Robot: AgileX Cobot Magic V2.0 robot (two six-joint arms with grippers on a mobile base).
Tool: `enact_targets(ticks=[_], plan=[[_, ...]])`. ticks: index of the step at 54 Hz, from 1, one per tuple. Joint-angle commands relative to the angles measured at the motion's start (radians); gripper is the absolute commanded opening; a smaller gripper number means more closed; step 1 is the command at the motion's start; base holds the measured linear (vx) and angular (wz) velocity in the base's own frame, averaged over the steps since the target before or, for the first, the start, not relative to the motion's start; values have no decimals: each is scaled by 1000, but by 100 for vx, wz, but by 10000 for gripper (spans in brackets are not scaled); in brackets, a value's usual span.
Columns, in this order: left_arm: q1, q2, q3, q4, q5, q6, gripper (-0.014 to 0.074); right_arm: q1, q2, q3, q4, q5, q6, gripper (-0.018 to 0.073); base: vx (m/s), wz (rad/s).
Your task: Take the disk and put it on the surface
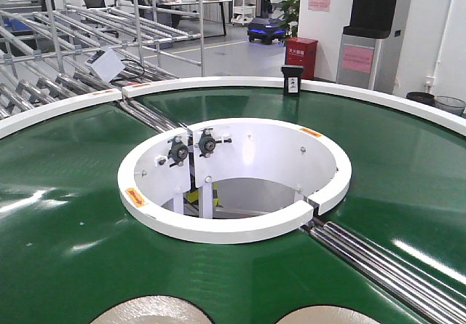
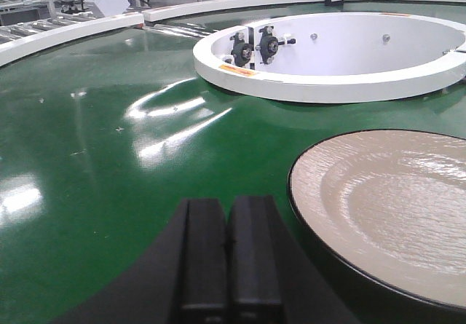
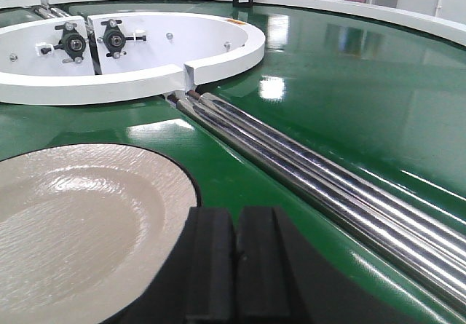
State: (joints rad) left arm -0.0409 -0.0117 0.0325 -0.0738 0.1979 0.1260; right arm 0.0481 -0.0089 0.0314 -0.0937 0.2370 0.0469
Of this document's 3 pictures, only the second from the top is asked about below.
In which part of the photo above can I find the white outer conveyor rim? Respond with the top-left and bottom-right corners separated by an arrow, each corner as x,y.
1,0 -> 465,66

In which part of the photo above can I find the white control box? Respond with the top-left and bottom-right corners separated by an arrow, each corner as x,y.
84,0 -> 130,17

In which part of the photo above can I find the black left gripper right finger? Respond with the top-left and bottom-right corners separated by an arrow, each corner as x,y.
229,195 -> 358,323

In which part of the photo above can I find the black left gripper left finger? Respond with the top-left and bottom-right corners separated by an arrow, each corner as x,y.
54,198 -> 228,323

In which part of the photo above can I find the beige plate black rim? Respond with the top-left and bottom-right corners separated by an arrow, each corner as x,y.
288,129 -> 465,311

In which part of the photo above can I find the green conveyor belt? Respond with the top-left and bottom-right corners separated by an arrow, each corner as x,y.
1,1 -> 465,323

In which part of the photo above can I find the white inner conveyor ring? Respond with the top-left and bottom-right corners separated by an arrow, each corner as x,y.
192,11 -> 466,103

